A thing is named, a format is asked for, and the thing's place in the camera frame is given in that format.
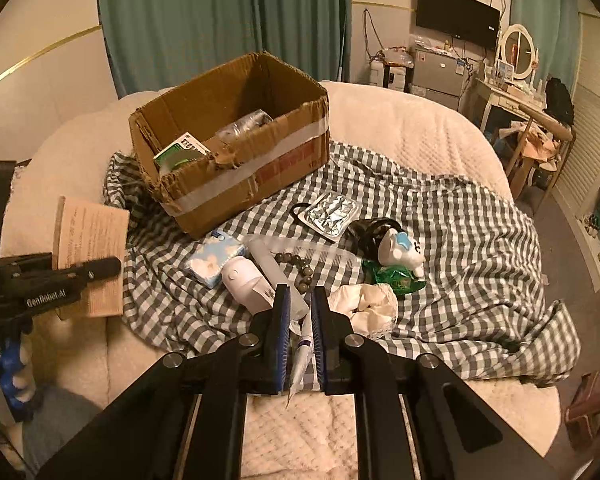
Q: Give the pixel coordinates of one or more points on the white toy figure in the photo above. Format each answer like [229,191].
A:
[397,255]

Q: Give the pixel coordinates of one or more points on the black transparent cup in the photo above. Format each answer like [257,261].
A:
[367,240]

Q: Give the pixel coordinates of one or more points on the brown cardboard box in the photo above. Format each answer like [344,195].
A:
[280,160]

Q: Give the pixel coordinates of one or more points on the small white bottle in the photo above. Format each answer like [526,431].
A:
[242,280]

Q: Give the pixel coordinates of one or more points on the silver blister pack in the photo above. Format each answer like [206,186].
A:
[330,215]

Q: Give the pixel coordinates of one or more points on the person's left hand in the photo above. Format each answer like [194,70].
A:
[7,357]

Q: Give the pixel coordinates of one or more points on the white oval mirror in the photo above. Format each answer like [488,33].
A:
[519,50]

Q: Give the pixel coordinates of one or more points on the green curtain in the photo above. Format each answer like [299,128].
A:
[205,10]
[545,0]

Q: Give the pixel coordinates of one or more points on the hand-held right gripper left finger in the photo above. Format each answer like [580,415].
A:
[280,340]

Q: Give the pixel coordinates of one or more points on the silver mini fridge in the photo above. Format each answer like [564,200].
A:
[437,75]

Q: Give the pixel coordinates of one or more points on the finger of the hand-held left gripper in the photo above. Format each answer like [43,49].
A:
[95,268]

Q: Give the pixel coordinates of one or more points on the white ointment tube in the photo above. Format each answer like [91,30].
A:
[300,360]

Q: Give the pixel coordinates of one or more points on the black flat screen television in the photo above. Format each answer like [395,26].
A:
[455,12]

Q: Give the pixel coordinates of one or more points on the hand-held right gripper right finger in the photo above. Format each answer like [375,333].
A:
[318,342]

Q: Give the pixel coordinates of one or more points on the tan paper leaflet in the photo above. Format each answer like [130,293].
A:
[90,230]

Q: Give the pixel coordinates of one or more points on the green and white carton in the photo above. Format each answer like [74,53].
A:
[180,154]

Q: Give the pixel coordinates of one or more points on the green wrapper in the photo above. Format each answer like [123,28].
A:
[395,279]

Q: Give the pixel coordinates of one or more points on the blue and white tissue pack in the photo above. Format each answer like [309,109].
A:
[212,260]

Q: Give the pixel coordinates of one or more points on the wooden chair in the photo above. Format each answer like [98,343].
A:
[550,130]

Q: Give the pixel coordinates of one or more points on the white quilted blanket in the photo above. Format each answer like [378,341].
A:
[405,125]

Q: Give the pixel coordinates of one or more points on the pink clothes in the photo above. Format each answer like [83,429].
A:
[537,147]

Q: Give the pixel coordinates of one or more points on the clear plastic bottle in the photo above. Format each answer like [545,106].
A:
[245,125]

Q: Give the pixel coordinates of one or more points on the grey checked cloth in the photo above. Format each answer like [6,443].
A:
[455,240]

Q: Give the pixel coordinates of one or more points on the black bag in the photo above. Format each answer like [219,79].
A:
[560,100]

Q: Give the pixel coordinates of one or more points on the white louvred wardrobe door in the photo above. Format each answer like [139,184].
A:
[587,110]

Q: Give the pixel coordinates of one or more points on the crumpled white tissue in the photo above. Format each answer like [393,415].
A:
[365,305]

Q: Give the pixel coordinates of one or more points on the white cylindrical tube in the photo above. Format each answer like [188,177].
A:
[267,266]

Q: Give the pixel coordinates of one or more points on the wooden stool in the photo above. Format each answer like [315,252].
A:
[592,410]

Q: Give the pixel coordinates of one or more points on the white vanity table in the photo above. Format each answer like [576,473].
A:
[500,97]

